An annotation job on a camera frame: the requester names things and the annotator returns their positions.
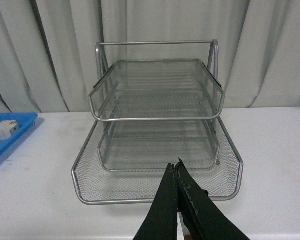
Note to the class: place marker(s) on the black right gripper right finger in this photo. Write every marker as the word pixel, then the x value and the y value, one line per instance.
pixel 200 215

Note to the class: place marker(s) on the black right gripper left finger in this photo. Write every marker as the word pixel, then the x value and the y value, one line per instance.
pixel 161 221

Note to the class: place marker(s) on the blue plastic bin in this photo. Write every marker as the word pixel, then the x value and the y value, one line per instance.
pixel 25 122

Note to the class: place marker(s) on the white circuit breaker block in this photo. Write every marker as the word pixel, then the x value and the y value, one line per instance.
pixel 8 128

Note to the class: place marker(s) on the grey curtain backdrop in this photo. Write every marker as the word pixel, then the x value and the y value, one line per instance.
pixel 47 47

